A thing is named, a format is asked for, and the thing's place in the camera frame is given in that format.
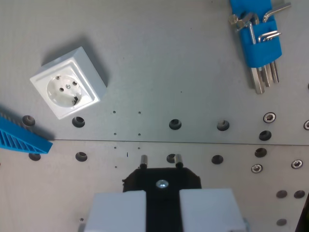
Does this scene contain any blue hex key holder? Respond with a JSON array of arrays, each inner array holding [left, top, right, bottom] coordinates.
[[229, 0, 283, 69]]

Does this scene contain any black two-pin power plug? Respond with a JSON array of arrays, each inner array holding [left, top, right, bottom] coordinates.
[[122, 154, 202, 232]]

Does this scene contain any medium silver hex key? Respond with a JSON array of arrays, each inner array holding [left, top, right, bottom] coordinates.
[[262, 2, 292, 84]]

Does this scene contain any blue ribbed plastic wedge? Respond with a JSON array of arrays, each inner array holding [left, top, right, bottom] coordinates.
[[0, 111, 54, 155]]

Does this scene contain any small silver hex key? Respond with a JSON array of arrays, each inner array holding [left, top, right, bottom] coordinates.
[[257, 30, 282, 88]]

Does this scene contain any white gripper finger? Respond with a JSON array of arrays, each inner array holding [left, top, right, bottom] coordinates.
[[179, 188, 247, 232], [84, 190, 147, 232]]

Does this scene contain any white wall socket box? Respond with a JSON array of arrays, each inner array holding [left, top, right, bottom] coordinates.
[[29, 46, 108, 120]]

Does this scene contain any large silver hex key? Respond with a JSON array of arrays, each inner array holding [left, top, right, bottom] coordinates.
[[228, 13, 266, 95]]

